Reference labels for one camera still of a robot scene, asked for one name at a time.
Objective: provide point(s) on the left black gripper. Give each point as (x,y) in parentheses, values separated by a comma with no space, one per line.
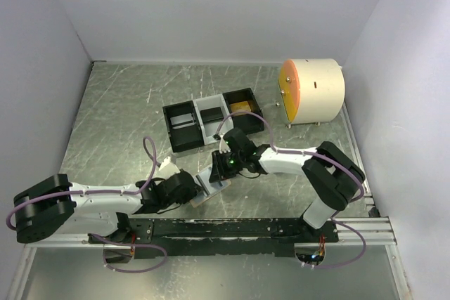
(189,194)

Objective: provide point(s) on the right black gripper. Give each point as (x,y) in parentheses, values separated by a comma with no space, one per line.
(219,170)

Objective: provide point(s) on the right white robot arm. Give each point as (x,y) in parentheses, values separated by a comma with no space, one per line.
(335,178)

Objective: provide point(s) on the three-compartment black white tray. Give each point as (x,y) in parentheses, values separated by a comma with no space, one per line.
(200,134)

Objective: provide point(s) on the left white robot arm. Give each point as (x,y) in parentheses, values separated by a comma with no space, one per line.
(57,206)

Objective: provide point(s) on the tan leather card holder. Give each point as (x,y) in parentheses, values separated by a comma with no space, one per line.
(200,198)

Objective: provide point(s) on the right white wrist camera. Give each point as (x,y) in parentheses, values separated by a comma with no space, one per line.
(223,144)

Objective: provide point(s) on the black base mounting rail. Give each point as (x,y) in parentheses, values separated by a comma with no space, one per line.
(208,237)

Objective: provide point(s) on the cream drum with orange face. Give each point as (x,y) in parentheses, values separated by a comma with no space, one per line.
(312,91)

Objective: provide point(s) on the silver card in tray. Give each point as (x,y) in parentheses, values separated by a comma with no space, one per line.
(182,121)

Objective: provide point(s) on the gold card in tray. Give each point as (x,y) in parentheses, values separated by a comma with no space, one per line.
(241,108)

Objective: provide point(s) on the black card in tray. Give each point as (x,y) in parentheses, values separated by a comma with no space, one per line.
(211,115)

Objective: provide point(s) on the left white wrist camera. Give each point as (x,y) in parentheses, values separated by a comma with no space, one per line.
(168,166)

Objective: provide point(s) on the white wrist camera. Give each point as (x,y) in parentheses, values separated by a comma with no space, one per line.
(223,144)
(168,166)

